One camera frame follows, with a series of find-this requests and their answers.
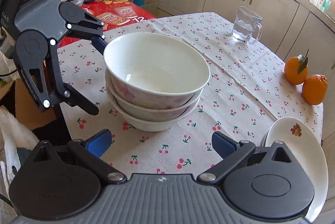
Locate orange with leaf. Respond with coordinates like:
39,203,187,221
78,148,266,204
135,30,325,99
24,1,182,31
284,50,309,85

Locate glass mug with water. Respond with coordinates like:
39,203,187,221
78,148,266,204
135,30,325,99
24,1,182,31
232,6,263,44

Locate white floral bowl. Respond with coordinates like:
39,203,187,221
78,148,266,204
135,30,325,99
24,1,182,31
103,32,211,109
105,69,203,122

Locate red printed carton box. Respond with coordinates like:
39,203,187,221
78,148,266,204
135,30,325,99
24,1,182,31
58,0,158,48

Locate white kitchen base cabinets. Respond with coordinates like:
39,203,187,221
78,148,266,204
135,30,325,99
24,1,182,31
156,0,334,140

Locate white floral plate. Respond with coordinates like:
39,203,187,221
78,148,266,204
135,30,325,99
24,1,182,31
263,117,328,222

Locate plain orange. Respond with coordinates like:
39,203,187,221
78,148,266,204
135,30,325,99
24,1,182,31
302,74,328,105

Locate cherry print tablecloth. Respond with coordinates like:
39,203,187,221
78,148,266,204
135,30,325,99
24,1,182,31
58,13,323,176

